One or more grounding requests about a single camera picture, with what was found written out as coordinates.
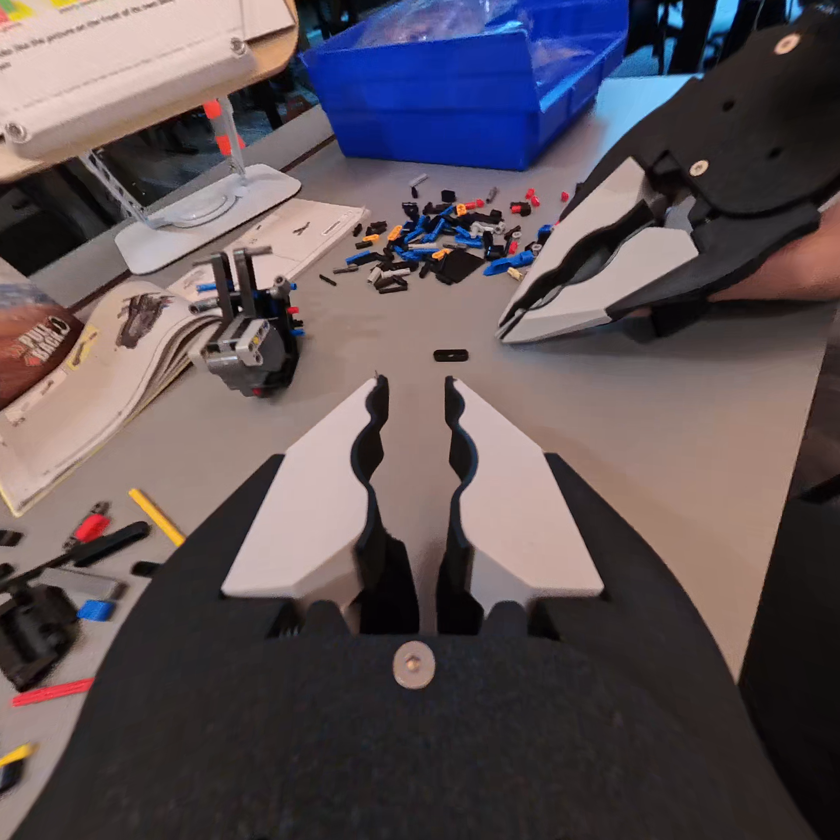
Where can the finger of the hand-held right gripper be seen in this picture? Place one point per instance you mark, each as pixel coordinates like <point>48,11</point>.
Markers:
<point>590,210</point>
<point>590,308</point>

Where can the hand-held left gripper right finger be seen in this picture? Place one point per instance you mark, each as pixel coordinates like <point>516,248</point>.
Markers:
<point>518,518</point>

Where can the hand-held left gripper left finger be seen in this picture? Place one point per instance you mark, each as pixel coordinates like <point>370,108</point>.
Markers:
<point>308,512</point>

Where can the black oblong lego piece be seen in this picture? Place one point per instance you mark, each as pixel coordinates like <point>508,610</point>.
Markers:
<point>451,355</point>

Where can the pile of small lego pieces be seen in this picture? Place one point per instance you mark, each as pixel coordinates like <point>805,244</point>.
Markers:
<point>433,243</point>

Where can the yellow lego axle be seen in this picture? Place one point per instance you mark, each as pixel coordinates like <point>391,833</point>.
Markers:
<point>157,518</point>

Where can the partly built lego model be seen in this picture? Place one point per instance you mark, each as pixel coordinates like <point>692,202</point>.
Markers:
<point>256,341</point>

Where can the long black lego beam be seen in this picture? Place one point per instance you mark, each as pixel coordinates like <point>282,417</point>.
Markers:
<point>105,541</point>

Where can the red lego connector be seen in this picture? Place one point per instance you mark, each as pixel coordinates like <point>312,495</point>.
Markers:
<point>88,526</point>

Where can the small blue lego piece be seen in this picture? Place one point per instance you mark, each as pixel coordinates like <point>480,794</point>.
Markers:
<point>96,610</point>

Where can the open lego instruction booklet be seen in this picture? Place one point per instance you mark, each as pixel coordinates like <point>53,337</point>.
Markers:
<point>98,407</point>

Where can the grey lego panel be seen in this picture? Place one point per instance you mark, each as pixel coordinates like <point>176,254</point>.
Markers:
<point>79,583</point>

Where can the black lego assembly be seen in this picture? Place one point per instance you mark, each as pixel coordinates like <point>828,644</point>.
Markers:
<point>33,636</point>

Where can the red lego axle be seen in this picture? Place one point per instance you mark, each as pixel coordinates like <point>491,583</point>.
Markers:
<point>52,692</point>

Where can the yellow lego piece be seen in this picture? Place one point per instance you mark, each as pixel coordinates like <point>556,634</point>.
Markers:
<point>16,754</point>

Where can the person's right hand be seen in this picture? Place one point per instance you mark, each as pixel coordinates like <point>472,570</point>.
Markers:
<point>787,269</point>

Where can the blue plastic bin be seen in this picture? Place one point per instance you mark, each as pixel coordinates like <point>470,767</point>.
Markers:
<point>426,111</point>

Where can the clear plastic bag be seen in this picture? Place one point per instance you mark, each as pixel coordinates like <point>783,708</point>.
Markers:
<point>459,23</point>

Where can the white instruction leaflet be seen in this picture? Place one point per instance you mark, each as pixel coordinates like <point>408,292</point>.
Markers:
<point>328,229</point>

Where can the person's leg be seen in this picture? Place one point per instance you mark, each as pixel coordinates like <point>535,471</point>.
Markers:
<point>800,656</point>

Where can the printed instruction sheet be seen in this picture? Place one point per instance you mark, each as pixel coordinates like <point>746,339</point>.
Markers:
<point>131,39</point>

